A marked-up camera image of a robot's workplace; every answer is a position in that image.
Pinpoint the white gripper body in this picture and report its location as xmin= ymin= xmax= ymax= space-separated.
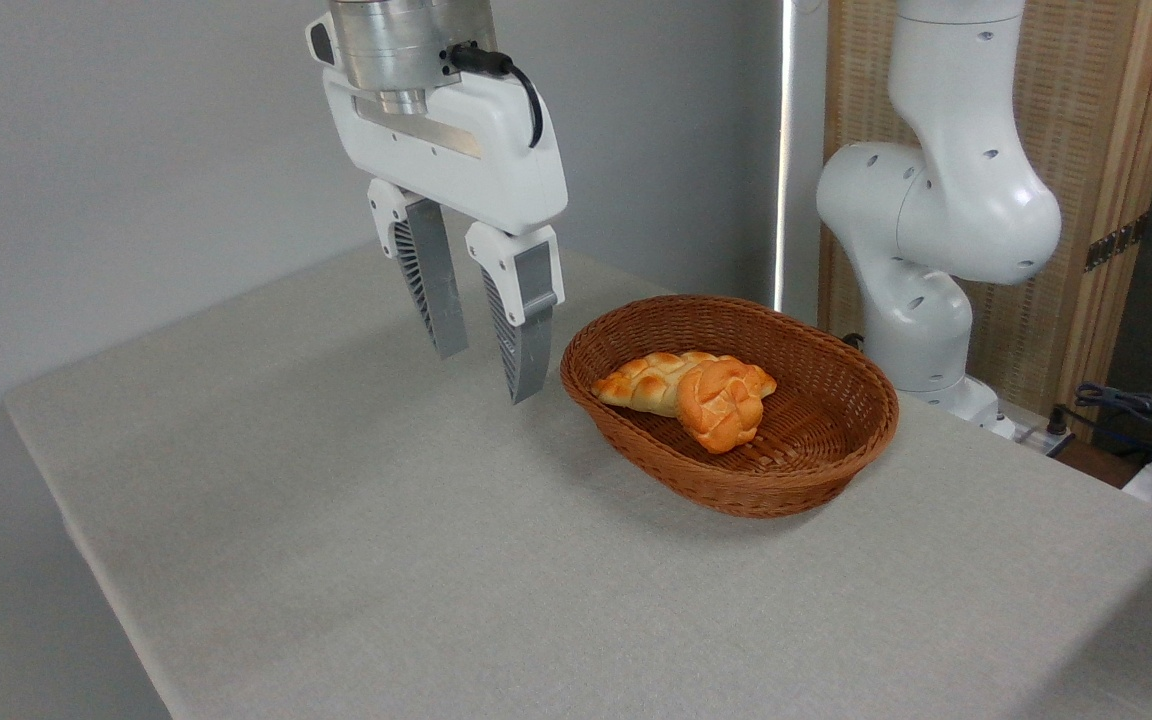
xmin=321 ymin=68 xmax=568 ymax=237

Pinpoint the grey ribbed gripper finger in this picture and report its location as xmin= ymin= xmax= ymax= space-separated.
xmin=368 ymin=179 xmax=469 ymax=360
xmin=465 ymin=222 xmax=566 ymax=405

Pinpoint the round orange bread bun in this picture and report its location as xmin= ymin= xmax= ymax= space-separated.
xmin=676 ymin=359 xmax=767 ymax=455

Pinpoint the long braided bread loaf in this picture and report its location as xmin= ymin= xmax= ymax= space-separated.
xmin=591 ymin=351 xmax=778 ymax=418

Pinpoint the brown oval wicker basket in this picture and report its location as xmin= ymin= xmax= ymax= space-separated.
xmin=560 ymin=294 xmax=901 ymax=519

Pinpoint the grey tablecloth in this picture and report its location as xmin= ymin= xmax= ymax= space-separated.
xmin=4 ymin=210 xmax=1152 ymax=720

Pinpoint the white vertical pole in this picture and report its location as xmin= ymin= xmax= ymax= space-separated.
xmin=774 ymin=0 xmax=797 ymax=313

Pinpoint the white power strip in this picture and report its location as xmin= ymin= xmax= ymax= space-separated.
xmin=1011 ymin=405 xmax=1077 ymax=458

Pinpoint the wooden rattan folding screen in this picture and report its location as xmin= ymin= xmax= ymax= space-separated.
xmin=821 ymin=0 xmax=1152 ymax=441

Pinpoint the black screen hinge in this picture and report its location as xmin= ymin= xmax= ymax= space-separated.
xmin=1084 ymin=212 xmax=1150 ymax=273

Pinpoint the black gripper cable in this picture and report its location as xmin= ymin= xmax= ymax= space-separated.
xmin=448 ymin=42 xmax=544 ymax=149

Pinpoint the blue cable bundle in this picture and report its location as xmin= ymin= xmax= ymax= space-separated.
xmin=1074 ymin=383 xmax=1152 ymax=471

